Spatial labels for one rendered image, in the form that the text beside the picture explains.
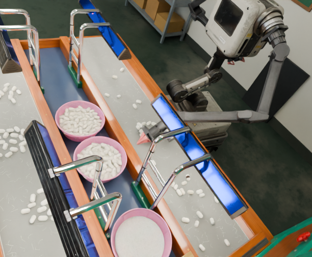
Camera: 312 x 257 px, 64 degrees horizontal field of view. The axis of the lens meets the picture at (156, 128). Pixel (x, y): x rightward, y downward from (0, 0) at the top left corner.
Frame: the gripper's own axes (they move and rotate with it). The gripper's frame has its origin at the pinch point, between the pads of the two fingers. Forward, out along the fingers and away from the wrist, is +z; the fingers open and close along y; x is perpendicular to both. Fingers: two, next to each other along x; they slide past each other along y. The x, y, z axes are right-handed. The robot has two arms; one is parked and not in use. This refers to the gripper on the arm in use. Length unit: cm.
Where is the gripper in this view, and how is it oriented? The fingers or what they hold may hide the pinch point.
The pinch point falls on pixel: (138, 143)
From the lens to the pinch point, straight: 140.8
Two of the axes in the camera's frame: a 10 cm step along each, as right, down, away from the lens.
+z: -8.0, 5.9, 0.9
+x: 3.3, 3.1, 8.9
